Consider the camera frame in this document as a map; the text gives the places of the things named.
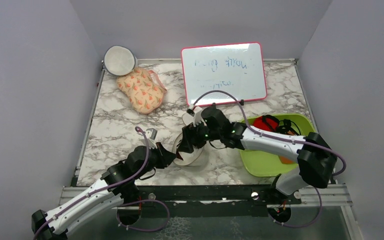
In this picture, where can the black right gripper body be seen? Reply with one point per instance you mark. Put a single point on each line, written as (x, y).
(201, 134)

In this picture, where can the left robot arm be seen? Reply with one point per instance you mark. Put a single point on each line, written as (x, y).
(116, 186)

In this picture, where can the pink framed whiteboard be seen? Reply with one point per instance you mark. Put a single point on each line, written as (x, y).
(211, 71)

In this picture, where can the black mounting rail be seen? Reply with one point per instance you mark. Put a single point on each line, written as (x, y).
(195, 201)

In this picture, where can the green plastic tray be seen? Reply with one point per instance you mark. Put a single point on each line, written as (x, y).
(264, 164)

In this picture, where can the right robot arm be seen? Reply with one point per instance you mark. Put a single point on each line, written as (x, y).
(314, 157)

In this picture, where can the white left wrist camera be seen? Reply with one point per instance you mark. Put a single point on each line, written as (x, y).
(151, 133)

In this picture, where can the grey rimmed mesh laundry bag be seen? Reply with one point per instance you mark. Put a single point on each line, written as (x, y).
(119, 60)

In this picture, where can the red and black bra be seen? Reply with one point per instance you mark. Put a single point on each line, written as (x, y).
(272, 124)

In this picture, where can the peach floral bra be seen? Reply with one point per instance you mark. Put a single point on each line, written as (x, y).
(143, 89)

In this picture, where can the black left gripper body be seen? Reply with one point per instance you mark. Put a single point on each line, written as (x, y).
(158, 159)

